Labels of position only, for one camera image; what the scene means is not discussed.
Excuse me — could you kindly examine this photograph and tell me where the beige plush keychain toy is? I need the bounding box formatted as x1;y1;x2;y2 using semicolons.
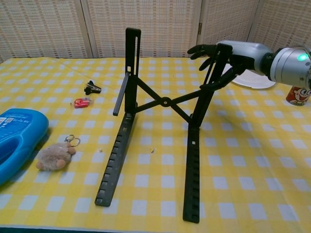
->
36;134;81;172

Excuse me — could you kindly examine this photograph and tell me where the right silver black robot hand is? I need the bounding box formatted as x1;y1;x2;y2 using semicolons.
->
187;40;273;91

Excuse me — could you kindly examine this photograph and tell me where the black folding laptop stand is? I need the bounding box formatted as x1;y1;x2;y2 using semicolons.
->
94;28;238;223

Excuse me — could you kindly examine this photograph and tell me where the blue detergent bottle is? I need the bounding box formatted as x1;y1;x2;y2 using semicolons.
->
0;108;49;186

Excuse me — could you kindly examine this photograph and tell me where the white round plate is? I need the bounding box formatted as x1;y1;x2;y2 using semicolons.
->
222;65;276;90

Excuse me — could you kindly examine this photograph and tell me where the small red toy car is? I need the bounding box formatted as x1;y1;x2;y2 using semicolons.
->
70;97;94;109

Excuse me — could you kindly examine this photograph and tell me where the yellow white checkered tablecloth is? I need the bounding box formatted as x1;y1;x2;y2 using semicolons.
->
0;57;311;230

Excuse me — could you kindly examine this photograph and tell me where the red cartoon drink can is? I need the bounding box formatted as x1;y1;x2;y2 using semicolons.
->
286;86;311;107

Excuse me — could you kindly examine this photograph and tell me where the black binder clip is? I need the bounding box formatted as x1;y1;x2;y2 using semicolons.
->
84;80;102;95

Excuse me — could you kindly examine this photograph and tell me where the woven folding screen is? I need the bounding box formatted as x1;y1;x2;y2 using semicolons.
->
0;0;311;64

